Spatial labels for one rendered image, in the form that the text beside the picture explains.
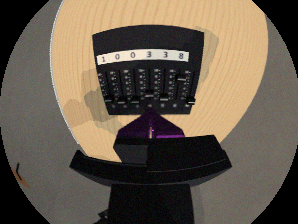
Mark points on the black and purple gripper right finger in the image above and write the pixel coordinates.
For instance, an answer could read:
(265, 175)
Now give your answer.
(163, 128)

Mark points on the black lighting desk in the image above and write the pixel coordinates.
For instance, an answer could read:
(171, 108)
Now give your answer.
(143, 64)

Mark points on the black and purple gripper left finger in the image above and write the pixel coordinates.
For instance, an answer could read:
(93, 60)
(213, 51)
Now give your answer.
(138, 127)

